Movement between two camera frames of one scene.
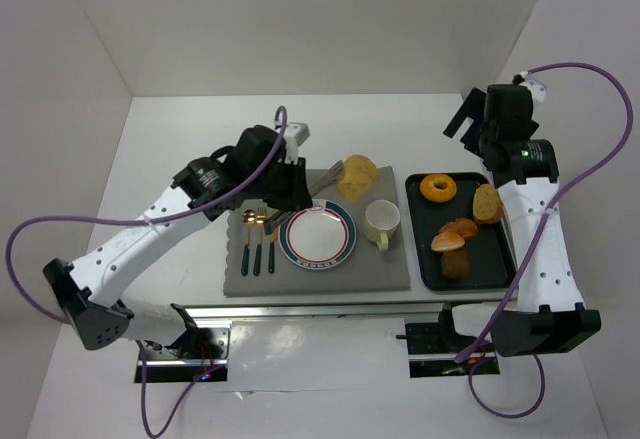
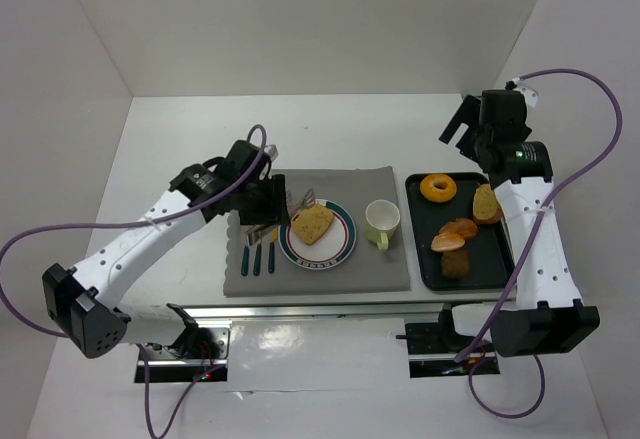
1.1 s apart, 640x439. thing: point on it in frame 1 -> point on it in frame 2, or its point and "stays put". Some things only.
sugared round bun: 446,241 stays put
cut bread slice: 358,175 -> 312,222
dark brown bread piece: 455,264 stays put
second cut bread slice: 487,204 stays put
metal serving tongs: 334,173 -> 253,233
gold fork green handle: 261,213 stays put
